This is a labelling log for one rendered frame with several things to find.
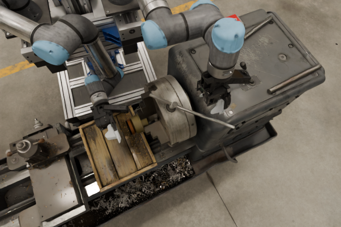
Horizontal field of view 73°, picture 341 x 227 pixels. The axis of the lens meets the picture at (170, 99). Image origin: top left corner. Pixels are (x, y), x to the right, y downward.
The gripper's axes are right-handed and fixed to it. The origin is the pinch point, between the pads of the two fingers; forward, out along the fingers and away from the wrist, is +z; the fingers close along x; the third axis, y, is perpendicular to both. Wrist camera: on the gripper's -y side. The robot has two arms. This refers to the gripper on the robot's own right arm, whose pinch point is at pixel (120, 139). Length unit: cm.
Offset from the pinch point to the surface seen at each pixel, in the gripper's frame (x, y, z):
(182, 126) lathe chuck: 10.4, -25.8, 8.9
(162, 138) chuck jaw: 2.3, -16.8, 8.0
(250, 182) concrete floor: -108, -83, 50
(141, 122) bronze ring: 4.9, -11.2, -1.8
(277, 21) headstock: 18, -90, -17
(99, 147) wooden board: -19.0, 12.0, -6.5
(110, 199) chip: -53, 21, 16
